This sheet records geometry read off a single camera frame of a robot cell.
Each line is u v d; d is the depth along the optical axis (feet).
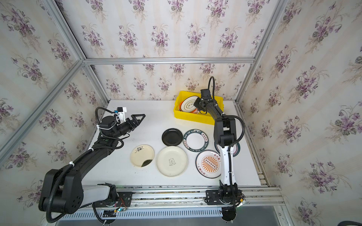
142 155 2.92
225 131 2.05
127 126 2.35
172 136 3.14
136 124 2.34
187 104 3.72
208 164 2.82
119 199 2.37
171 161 2.83
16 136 1.78
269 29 2.61
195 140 3.13
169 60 3.36
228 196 2.20
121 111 2.44
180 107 3.75
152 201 2.40
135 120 2.33
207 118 3.50
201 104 2.75
